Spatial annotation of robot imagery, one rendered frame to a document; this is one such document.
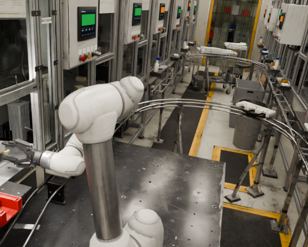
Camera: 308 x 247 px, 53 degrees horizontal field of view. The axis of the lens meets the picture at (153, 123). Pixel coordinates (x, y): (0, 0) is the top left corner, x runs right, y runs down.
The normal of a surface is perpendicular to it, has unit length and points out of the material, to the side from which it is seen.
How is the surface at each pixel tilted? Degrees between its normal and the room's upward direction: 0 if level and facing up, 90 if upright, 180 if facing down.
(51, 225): 0
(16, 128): 90
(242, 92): 91
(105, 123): 83
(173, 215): 0
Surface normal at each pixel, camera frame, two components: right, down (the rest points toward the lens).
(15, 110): -0.24, 0.35
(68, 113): -0.61, 0.15
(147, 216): 0.15, -0.95
